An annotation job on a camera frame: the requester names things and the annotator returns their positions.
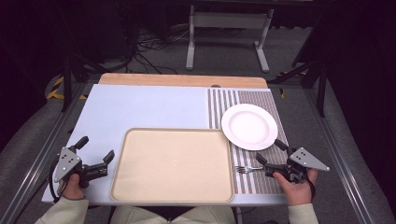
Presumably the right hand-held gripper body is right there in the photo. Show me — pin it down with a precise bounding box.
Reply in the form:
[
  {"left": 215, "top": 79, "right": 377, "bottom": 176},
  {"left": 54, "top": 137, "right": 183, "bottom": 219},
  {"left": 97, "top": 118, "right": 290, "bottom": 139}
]
[{"left": 263, "top": 147, "right": 331, "bottom": 185}]

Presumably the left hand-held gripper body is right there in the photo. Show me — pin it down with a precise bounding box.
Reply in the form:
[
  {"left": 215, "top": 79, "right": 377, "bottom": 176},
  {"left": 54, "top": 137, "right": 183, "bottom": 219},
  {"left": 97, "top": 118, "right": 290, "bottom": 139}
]
[{"left": 53, "top": 146, "right": 109, "bottom": 189}]

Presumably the silver metal fork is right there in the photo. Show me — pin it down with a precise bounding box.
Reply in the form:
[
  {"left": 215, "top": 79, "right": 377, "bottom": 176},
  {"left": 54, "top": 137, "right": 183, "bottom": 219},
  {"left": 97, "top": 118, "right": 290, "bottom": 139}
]
[{"left": 234, "top": 165, "right": 265, "bottom": 175}]

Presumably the person's left hand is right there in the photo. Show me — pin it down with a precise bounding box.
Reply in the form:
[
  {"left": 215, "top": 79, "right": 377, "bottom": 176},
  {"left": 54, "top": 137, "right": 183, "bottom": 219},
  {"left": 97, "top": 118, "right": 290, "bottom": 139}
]
[{"left": 60, "top": 173, "right": 87, "bottom": 201}]

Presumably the person's right hand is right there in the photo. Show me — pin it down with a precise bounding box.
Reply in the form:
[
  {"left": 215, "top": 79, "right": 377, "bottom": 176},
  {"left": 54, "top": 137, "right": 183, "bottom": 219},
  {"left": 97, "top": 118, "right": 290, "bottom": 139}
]
[{"left": 273, "top": 169, "right": 319, "bottom": 207}]

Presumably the striped woven placemat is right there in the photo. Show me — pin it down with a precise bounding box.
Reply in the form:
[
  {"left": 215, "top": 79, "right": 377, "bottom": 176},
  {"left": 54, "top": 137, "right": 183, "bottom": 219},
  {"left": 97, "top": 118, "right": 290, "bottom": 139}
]
[{"left": 207, "top": 88, "right": 290, "bottom": 195}]

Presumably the white round plate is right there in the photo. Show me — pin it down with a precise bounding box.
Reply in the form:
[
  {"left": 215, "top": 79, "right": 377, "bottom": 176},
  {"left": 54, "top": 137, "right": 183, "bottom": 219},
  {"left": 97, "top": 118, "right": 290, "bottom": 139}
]
[{"left": 220, "top": 103, "right": 279, "bottom": 152}]

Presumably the yellow black floor tape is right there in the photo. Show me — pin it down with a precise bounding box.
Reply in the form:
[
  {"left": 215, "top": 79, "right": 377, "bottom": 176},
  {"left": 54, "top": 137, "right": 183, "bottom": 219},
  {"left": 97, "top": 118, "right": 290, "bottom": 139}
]
[{"left": 46, "top": 77, "right": 88, "bottom": 101}]

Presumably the pale blue table sheet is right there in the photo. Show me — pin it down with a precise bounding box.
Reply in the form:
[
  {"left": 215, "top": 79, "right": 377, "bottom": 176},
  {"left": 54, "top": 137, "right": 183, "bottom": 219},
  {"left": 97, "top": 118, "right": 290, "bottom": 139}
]
[{"left": 41, "top": 83, "right": 289, "bottom": 207}]

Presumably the black tripod stand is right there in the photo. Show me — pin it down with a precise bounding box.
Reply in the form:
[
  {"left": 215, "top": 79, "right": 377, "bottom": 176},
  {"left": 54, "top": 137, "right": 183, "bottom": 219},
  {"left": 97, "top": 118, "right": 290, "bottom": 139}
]
[
  {"left": 267, "top": 15, "right": 331, "bottom": 119},
  {"left": 60, "top": 55, "right": 106, "bottom": 113}
]

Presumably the beige plastic tray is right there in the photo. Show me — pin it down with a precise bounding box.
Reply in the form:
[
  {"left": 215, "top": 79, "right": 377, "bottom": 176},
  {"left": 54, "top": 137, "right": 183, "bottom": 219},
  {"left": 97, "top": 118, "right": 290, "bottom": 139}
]
[{"left": 110, "top": 127, "right": 235, "bottom": 203}]

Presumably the person's lap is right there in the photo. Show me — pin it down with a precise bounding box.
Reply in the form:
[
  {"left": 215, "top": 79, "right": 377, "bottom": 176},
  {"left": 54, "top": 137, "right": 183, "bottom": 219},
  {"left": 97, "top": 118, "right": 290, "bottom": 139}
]
[{"left": 110, "top": 204, "right": 237, "bottom": 224}]

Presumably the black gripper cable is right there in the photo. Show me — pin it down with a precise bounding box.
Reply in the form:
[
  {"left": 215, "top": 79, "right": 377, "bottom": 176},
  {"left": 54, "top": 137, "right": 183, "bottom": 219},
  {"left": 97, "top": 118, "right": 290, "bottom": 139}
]
[
  {"left": 49, "top": 158, "right": 64, "bottom": 203},
  {"left": 306, "top": 175, "right": 318, "bottom": 201}
]

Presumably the aluminium rail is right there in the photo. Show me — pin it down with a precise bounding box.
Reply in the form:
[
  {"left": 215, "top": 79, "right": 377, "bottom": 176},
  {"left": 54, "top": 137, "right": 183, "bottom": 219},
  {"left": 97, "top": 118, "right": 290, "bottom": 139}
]
[
  {"left": 0, "top": 82, "right": 88, "bottom": 224},
  {"left": 303, "top": 88, "right": 377, "bottom": 224}
]

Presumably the bundle of floor cables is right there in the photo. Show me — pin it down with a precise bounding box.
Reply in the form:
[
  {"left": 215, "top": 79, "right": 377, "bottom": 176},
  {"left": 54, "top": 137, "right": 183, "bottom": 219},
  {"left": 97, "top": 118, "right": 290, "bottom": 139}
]
[{"left": 127, "top": 27, "right": 191, "bottom": 76}]

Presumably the white metal stand frame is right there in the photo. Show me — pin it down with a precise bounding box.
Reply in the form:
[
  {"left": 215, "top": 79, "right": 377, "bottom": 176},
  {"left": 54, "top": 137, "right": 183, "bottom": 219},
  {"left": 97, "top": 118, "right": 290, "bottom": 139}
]
[{"left": 185, "top": 5, "right": 276, "bottom": 74}]

